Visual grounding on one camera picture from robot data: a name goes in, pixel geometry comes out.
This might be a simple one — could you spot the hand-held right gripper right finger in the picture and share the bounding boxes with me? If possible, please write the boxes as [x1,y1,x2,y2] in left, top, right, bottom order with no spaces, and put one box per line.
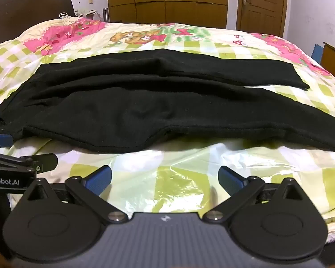
[202,165,306,224]

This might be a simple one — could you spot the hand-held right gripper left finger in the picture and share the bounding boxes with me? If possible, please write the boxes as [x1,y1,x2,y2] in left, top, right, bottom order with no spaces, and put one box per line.
[24,165,129,224]

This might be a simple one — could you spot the black pants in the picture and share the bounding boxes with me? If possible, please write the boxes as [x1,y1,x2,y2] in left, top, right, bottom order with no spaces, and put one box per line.
[0,48,335,155]

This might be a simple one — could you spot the dark wooden headboard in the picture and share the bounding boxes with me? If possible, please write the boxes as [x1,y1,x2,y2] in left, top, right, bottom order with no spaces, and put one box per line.
[0,0,76,49]

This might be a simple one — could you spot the pale bag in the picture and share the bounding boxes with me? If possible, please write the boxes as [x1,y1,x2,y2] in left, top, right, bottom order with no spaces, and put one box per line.
[75,9,101,21]

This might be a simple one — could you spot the blue foam mat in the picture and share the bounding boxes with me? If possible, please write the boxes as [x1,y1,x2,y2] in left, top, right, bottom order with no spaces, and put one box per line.
[311,43,326,62]

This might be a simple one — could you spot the checked cartoon printed blanket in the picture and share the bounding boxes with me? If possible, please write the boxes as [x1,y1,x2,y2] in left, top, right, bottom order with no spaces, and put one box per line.
[0,18,335,243]

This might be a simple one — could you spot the wooden desk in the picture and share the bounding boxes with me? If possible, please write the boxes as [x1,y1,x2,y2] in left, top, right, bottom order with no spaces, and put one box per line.
[321,42,335,86]

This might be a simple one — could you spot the brown wooden door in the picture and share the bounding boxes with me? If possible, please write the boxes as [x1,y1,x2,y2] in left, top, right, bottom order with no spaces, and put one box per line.
[236,0,290,38]

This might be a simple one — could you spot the brown wooden wardrobe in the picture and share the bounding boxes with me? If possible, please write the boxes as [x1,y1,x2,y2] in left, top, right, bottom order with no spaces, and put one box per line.
[106,0,229,30]

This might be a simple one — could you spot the white cable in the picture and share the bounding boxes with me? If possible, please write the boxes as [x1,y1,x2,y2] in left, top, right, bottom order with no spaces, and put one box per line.
[58,12,86,26]

